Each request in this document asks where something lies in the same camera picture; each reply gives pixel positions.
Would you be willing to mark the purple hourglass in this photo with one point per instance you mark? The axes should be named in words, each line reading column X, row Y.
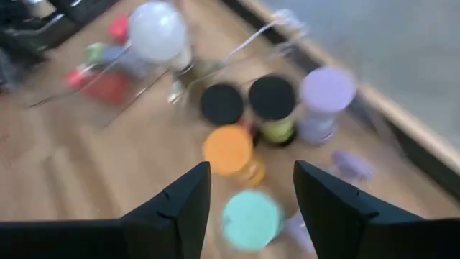
column 327, row 90
column 352, row 165

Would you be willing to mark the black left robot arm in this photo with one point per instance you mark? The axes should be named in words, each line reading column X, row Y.
column 32, row 32

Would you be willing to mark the small red wall charger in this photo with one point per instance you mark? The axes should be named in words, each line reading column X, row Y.
column 75, row 77

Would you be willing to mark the pink-red wall charger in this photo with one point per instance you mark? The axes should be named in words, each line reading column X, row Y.
column 118, row 28

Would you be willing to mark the green wall charger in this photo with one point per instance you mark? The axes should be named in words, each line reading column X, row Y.
column 95, row 52

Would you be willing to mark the teal hourglass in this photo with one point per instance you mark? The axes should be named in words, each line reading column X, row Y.
column 251, row 219

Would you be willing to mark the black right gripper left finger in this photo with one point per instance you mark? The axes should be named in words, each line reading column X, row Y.
column 125, row 241

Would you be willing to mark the black hourglass red sand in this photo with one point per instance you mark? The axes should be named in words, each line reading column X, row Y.
column 221, row 104

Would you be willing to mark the black hourglass yellow sand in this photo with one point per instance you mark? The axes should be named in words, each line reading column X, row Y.
column 273, row 97

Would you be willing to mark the orange hourglass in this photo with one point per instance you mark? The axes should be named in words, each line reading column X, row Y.
column 228, row 149

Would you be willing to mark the lavender wall charger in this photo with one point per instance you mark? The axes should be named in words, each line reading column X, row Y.
column 124, row 59

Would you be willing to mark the white bulb brass lamp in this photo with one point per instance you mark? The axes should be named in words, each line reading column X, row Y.
column 158, row 30

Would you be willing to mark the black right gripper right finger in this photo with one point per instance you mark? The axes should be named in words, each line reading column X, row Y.
column 359, row 234

